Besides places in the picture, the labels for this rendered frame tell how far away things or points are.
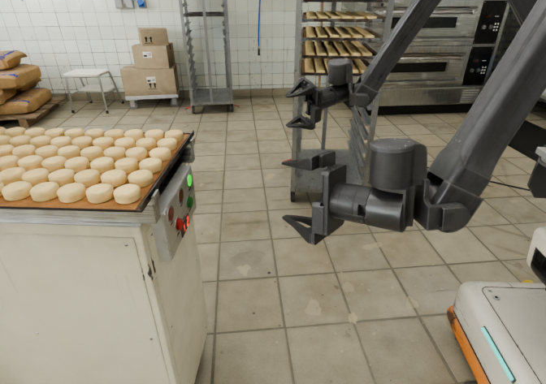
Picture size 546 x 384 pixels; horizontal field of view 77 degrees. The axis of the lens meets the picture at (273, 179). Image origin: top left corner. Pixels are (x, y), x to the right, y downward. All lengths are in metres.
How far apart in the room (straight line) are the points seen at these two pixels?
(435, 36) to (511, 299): 3.12
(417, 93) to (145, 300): 3.81
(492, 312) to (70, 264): 1.33
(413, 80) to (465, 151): 3.68
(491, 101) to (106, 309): 0.90
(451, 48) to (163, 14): 3.31
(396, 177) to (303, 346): 1.17
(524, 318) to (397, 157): 1.14
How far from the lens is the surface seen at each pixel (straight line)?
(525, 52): 0.54
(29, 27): 5.27
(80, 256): 0.88
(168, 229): 0.83
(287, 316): 1.63
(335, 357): 1.54
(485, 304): 1.51
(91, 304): 0.99
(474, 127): 0.52
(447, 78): 4.37
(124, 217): 0.78
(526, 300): 1.61
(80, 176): 0.83
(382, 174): 0.47
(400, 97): 4.21
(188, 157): 0.99
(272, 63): 4.76
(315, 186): 2.25
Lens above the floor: 1.27
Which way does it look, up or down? 29 degrees down
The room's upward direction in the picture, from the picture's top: straight up
